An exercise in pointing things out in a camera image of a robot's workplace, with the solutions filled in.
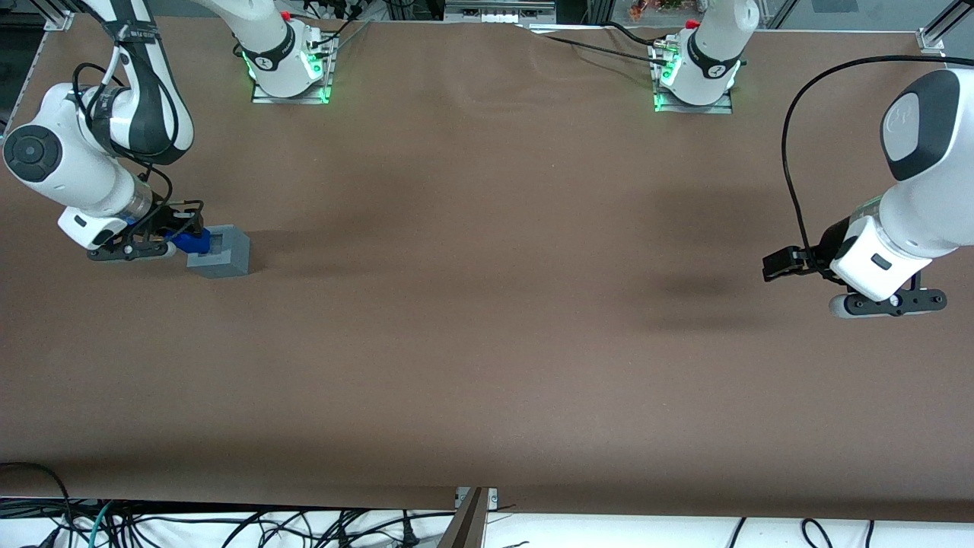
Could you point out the gray square base block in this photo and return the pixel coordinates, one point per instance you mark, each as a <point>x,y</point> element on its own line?
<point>232,262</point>

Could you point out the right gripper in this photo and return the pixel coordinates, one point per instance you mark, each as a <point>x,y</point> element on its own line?
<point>165,217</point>

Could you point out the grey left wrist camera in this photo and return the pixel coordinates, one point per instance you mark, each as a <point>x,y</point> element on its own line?
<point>886,303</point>

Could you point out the dark table support post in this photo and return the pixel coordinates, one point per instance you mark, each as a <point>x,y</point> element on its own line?
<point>468,525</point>

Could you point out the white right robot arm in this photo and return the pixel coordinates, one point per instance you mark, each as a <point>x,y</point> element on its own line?
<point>76,164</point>

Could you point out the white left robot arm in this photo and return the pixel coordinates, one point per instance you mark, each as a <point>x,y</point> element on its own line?
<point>932,205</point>

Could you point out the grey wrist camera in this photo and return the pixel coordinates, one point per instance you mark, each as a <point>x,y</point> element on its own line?
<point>886,303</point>
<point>129,251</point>

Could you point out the aluminium frame corner bracket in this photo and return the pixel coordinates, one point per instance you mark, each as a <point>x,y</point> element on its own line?
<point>59,19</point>
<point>932,38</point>

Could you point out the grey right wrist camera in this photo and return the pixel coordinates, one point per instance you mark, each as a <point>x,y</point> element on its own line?
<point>129,251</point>

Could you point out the small blue plastic part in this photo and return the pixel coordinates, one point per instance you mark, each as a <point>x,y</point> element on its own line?
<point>194,243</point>

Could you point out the brown table cover sheet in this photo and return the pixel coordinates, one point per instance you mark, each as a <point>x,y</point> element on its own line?
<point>487,342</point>

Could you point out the small metal edge bracket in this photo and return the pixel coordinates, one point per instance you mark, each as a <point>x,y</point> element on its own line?
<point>493,496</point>

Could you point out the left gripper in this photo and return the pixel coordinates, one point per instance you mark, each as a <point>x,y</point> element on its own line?
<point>832,242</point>

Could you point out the grey equipment box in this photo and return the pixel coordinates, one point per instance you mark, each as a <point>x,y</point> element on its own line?
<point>494,11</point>

